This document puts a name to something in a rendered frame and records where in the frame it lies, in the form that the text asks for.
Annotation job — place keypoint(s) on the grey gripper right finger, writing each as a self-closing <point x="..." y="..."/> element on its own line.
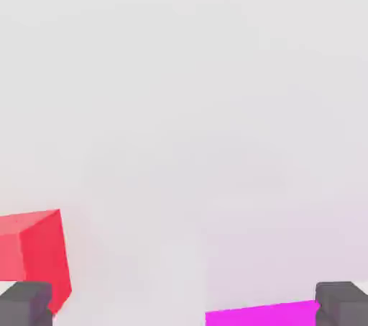
<point x="342" y="304"/>

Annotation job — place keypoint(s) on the large magenta box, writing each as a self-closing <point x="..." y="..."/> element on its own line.
<point x="261" y="316"/>

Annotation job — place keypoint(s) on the large red box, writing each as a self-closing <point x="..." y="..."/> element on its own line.
<point x="43" y="254"/>

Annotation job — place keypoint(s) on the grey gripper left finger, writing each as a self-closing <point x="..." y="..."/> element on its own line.
<point x="23" y="304"/>

